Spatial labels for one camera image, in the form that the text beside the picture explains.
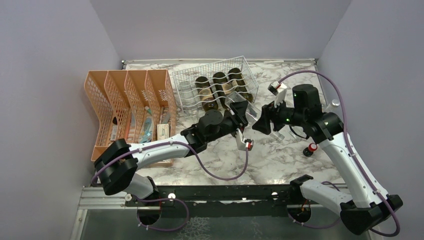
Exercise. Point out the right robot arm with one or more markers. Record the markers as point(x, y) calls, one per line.
point(367, 204)

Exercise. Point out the clear bottle silver cap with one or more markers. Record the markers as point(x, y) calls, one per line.
point(333, 106)

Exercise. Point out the dark green wine bottle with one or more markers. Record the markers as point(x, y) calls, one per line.
point(237, 79)

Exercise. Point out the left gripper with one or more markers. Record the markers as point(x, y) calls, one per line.
point(240, 108)

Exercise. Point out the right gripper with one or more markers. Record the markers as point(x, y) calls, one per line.
point(269, 112)

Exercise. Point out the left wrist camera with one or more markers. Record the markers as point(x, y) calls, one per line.
point(243, 144)

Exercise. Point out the green wine bottle white label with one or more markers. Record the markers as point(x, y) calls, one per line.
point(223, 87)

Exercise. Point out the black mounting rail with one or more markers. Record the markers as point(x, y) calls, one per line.
point(214, 201)

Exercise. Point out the white wire wine rack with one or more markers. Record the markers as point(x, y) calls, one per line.
point(208, 70)

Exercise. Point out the small white box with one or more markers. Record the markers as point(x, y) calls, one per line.
point(163, 131)

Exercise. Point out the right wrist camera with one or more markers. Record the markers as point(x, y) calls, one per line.
point(279, 90)

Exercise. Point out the green wine bottle brown label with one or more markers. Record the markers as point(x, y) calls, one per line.
point(205, 94)

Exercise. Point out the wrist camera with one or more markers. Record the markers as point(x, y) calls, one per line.
point(279, 90)
point(243, 144)

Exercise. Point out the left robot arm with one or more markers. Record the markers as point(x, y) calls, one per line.
point(116, 167)

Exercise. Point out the orange plastic file organizer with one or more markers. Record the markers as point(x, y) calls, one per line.
point(130, 105)

